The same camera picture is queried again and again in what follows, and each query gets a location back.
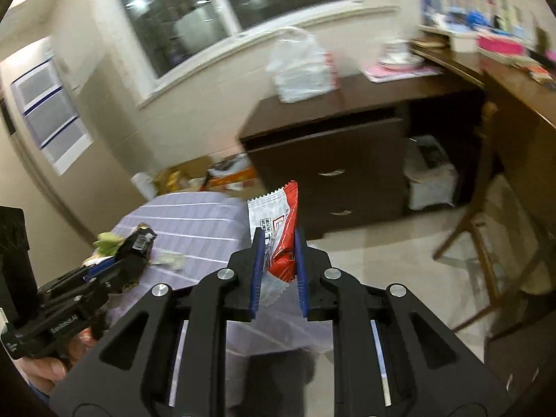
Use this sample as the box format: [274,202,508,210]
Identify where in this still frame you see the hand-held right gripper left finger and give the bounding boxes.
[52,227,265,417]

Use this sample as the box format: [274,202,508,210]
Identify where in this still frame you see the window with white frame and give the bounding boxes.
[87,0,400,109]

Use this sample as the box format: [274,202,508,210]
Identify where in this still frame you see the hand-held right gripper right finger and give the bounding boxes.
[293,227,509,417]

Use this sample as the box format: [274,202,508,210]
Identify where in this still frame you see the red and white snack wrapper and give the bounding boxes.
[247,180,300,309]

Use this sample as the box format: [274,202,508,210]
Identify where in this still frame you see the dark wooden side cabinet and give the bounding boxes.
[482,291,556,402]

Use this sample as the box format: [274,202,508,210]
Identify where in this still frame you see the pile of desk clutter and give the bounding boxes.
[419,0,536,36]

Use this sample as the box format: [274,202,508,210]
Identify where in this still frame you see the small pale wrapper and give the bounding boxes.
[150,252,185,271]

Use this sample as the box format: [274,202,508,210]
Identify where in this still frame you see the small white box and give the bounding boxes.
[449,32,479,53]

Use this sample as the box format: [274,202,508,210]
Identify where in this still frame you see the brown cardboard box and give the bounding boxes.
[154,155,213,196]

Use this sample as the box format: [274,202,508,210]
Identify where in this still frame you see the dark snack wrapper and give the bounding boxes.
[123,223,158,267]

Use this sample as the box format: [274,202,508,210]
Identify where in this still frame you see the purple striped tablecloth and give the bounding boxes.
[93,191,335,357]

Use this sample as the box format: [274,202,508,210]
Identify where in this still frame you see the white bin under desk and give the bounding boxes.
[404,136,459,211]

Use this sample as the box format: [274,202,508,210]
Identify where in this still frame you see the clear plastic bag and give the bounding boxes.
[267,27,340,104]

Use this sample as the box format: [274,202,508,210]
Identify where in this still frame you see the white paper roll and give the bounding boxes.
[131,171,157,201]

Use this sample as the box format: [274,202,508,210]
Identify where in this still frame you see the dark brown drawer cabinet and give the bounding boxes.
[239,72,484,240]

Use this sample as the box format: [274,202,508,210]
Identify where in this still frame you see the wall papers with blue stripes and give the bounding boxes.
[11,58,94,177]

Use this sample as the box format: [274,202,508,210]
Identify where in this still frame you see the brown wooden desk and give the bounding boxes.
[412,46,556,227]

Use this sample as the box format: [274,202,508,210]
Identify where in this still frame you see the wooden chair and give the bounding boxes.
[434,102,556,335]

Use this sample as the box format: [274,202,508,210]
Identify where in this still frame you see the person's left hand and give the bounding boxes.
[26,334,101,397]

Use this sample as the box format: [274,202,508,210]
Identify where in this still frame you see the stack of white bowls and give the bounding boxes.
[378,40,424,72]

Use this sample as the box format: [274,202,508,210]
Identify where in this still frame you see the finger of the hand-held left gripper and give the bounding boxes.
[38,257,119,298]
[41,250,147,313]

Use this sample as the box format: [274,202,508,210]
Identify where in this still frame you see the person's leg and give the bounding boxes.
[250,346,316,417]

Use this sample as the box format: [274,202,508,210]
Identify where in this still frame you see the pink box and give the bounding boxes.
[477,35,529,58]

